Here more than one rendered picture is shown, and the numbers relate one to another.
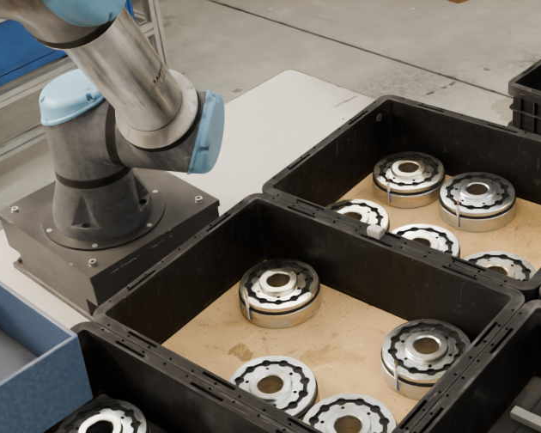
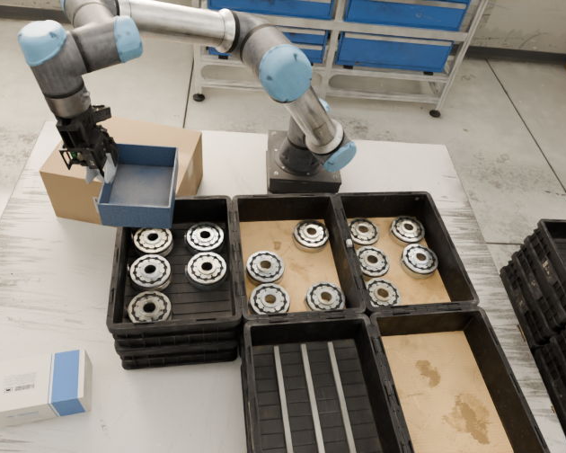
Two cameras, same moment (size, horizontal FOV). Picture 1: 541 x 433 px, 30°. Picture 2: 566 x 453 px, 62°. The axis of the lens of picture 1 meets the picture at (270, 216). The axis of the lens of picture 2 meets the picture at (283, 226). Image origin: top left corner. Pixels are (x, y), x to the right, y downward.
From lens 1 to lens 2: 0.48 m
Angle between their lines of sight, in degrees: 26
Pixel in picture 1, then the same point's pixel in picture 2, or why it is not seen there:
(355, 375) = (299, 285)
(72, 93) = not seen: hidden behind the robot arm
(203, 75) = (459, 113)
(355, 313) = (327, 264)
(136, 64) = (306, 119)
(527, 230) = (424, 288)
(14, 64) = (375, 60)
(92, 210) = (289, 155)
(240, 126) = (397, 156)
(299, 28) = (523, 119)
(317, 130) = (423, 180)
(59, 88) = not seen: hidden behind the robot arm
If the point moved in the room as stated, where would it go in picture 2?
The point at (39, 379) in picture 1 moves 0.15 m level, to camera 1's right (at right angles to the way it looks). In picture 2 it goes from (150, 212) to (200, 250)
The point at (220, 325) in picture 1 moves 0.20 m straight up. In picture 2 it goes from (282, 230) to (290, 182)
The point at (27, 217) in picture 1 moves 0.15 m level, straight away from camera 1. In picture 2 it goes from (275, 139) to (289, 117)
